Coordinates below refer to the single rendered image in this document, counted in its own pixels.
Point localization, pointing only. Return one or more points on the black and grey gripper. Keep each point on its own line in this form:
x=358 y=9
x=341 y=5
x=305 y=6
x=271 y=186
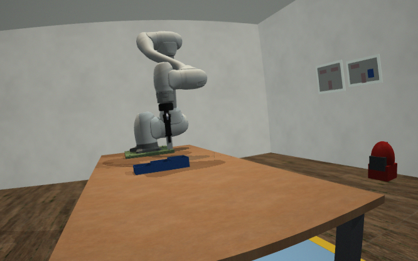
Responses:
x=166 y=107

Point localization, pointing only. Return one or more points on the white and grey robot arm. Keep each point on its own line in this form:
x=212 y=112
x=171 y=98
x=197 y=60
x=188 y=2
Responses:
x=169 y=76

